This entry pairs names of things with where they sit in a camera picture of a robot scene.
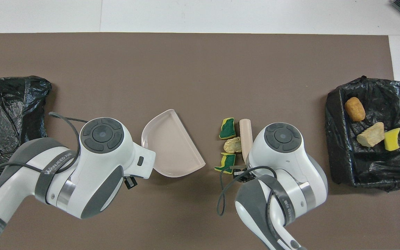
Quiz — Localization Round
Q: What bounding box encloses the beige plastic dustpan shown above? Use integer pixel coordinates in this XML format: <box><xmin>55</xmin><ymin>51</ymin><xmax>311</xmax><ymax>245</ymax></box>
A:
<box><xmin>141</xmin><ymin>109</ymin><xmax>206</xmax><ymax>178</ymax></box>

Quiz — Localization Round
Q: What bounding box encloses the beige angular foam chunk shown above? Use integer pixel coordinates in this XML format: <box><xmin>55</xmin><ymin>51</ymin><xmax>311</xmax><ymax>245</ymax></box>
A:
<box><xmin>356</xmin><ymin>122</ymin><xmax>385</xmax><ymax>148</ymax></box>

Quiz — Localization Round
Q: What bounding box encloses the brown table mat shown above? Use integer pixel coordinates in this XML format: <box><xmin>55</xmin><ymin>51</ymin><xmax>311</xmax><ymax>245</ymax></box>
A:
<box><xmin>0</xmin><ymin>33</ymin><xmax>400</xmax><ymax>250</ymax></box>

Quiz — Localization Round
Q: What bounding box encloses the plain yellow sponge piece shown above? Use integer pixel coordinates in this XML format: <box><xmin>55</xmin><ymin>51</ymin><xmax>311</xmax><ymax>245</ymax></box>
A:
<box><xmin>384</xmin><ymin>128</ymin><xmax>400</xmax><ymax>152</ymax></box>

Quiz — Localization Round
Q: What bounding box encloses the black bag lined bin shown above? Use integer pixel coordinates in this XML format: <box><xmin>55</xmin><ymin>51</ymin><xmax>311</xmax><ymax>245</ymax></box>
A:
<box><xmin>325</xmin><ymin>76</ymin><xmax>400</xmax><ymax>192</ymax></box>
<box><xmin>0</xmin><ymin>76</ymin><xmax>52</xmax><ymax>181</ymax></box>

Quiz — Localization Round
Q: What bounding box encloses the beige foam lump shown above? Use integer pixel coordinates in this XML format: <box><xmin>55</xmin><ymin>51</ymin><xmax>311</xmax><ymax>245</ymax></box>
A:
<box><xmin>223</xmin><ymin>136</ymin><xmax>243</xmax><ymax>154</ymax></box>

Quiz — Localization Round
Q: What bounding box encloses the beige hand brush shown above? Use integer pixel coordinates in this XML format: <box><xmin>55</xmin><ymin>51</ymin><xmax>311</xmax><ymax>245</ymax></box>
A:
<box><xmin>239</xmin><ymin>119</ymin><xmax>254</xmax><ymax>164</ymax></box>

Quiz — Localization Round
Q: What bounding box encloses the green yellow sponge piece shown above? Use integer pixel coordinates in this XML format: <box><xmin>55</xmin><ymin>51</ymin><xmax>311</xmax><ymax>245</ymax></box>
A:
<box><xmin>218</xmin><ymin>117</ymin><xmax>237</xmax><ymax>140</ymax></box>
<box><xmin>214</xmin><ymin>153</ymin><xmax>237</xmax><ymax>173</ymax></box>

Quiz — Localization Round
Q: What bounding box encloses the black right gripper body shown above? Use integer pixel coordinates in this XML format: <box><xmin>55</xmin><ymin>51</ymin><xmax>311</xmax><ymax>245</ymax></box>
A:
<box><xmin>234</xmin><ymin>167</ymin><xmax>256</xmax><ymax>182</ymax></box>

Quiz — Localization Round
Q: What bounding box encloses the brown cracked bread roll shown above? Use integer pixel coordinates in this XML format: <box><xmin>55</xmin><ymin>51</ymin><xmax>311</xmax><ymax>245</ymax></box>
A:
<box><xmin>345</xmin><ymin>97</ymin><xmax>366</xmax><ymax>122</ymax></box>

